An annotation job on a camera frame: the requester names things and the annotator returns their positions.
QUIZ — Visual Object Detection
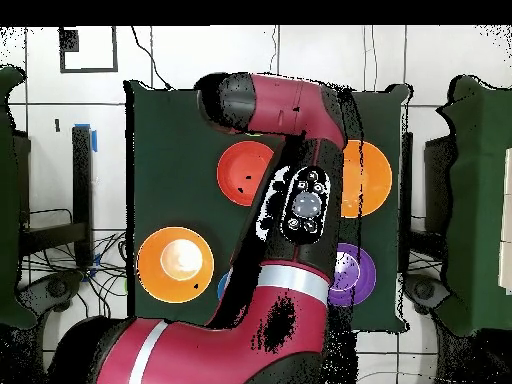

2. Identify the red plastic bowl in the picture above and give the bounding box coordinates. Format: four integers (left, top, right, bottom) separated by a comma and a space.
216, 140, 276, 208

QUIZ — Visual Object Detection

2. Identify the blue plastic bowl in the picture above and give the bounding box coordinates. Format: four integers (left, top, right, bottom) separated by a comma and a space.
216, 270, 232, 302

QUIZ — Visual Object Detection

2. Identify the dark green table cloth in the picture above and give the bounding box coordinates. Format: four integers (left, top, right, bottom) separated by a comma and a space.
124, 78, 413, 335

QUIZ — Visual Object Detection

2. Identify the large orange plastic bowl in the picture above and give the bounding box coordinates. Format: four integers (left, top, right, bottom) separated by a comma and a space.
340, 139, 393, 219
136, 226, 216, 304

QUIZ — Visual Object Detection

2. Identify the purple plastic bowl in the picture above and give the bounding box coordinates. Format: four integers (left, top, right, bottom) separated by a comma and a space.
327, 242, 378, 308

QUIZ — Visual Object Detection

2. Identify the black office chair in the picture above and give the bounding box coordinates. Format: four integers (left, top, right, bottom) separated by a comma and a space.
17, 271, 85, 321
403, 273, 451, 317

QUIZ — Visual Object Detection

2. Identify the green cloth covered table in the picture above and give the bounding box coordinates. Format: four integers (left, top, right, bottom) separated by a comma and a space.
0, 65, 38, 331
433, 74, 512, 337

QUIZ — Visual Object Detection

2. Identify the black metal post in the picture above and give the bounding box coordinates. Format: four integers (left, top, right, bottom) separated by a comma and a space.
399, 131, 414, 275

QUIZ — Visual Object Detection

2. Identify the tangle of cables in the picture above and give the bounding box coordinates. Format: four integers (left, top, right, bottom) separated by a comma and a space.
17, 231, 133, 319

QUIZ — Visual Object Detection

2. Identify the black metal frame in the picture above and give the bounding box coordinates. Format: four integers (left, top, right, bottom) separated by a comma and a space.
15, 124, 95, 269

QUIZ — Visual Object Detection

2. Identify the thin black cable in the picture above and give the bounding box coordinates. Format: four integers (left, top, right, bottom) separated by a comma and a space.
130, 26, 174, 91

